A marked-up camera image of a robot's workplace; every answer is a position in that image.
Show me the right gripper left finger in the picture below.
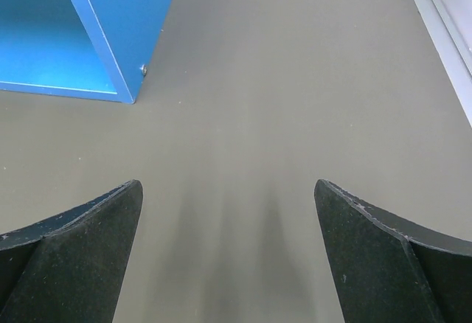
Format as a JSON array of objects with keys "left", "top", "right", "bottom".
[{"left": 1, "top": 180, "right": 143, "bottom": 322}]

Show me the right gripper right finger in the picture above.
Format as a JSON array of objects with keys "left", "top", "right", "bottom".
[{"left": 314, "top": 179, "right": 471, "bottom": 322}]

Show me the blue pink yellow bookshelf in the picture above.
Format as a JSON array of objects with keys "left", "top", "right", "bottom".
[{"left": 1, "top": 0, "right": 172, "bottom": 104}]

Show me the aluminium corner frame post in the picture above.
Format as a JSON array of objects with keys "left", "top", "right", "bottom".
[{"left": 414, "top": 0, "right": 471, "bottom": 120}]

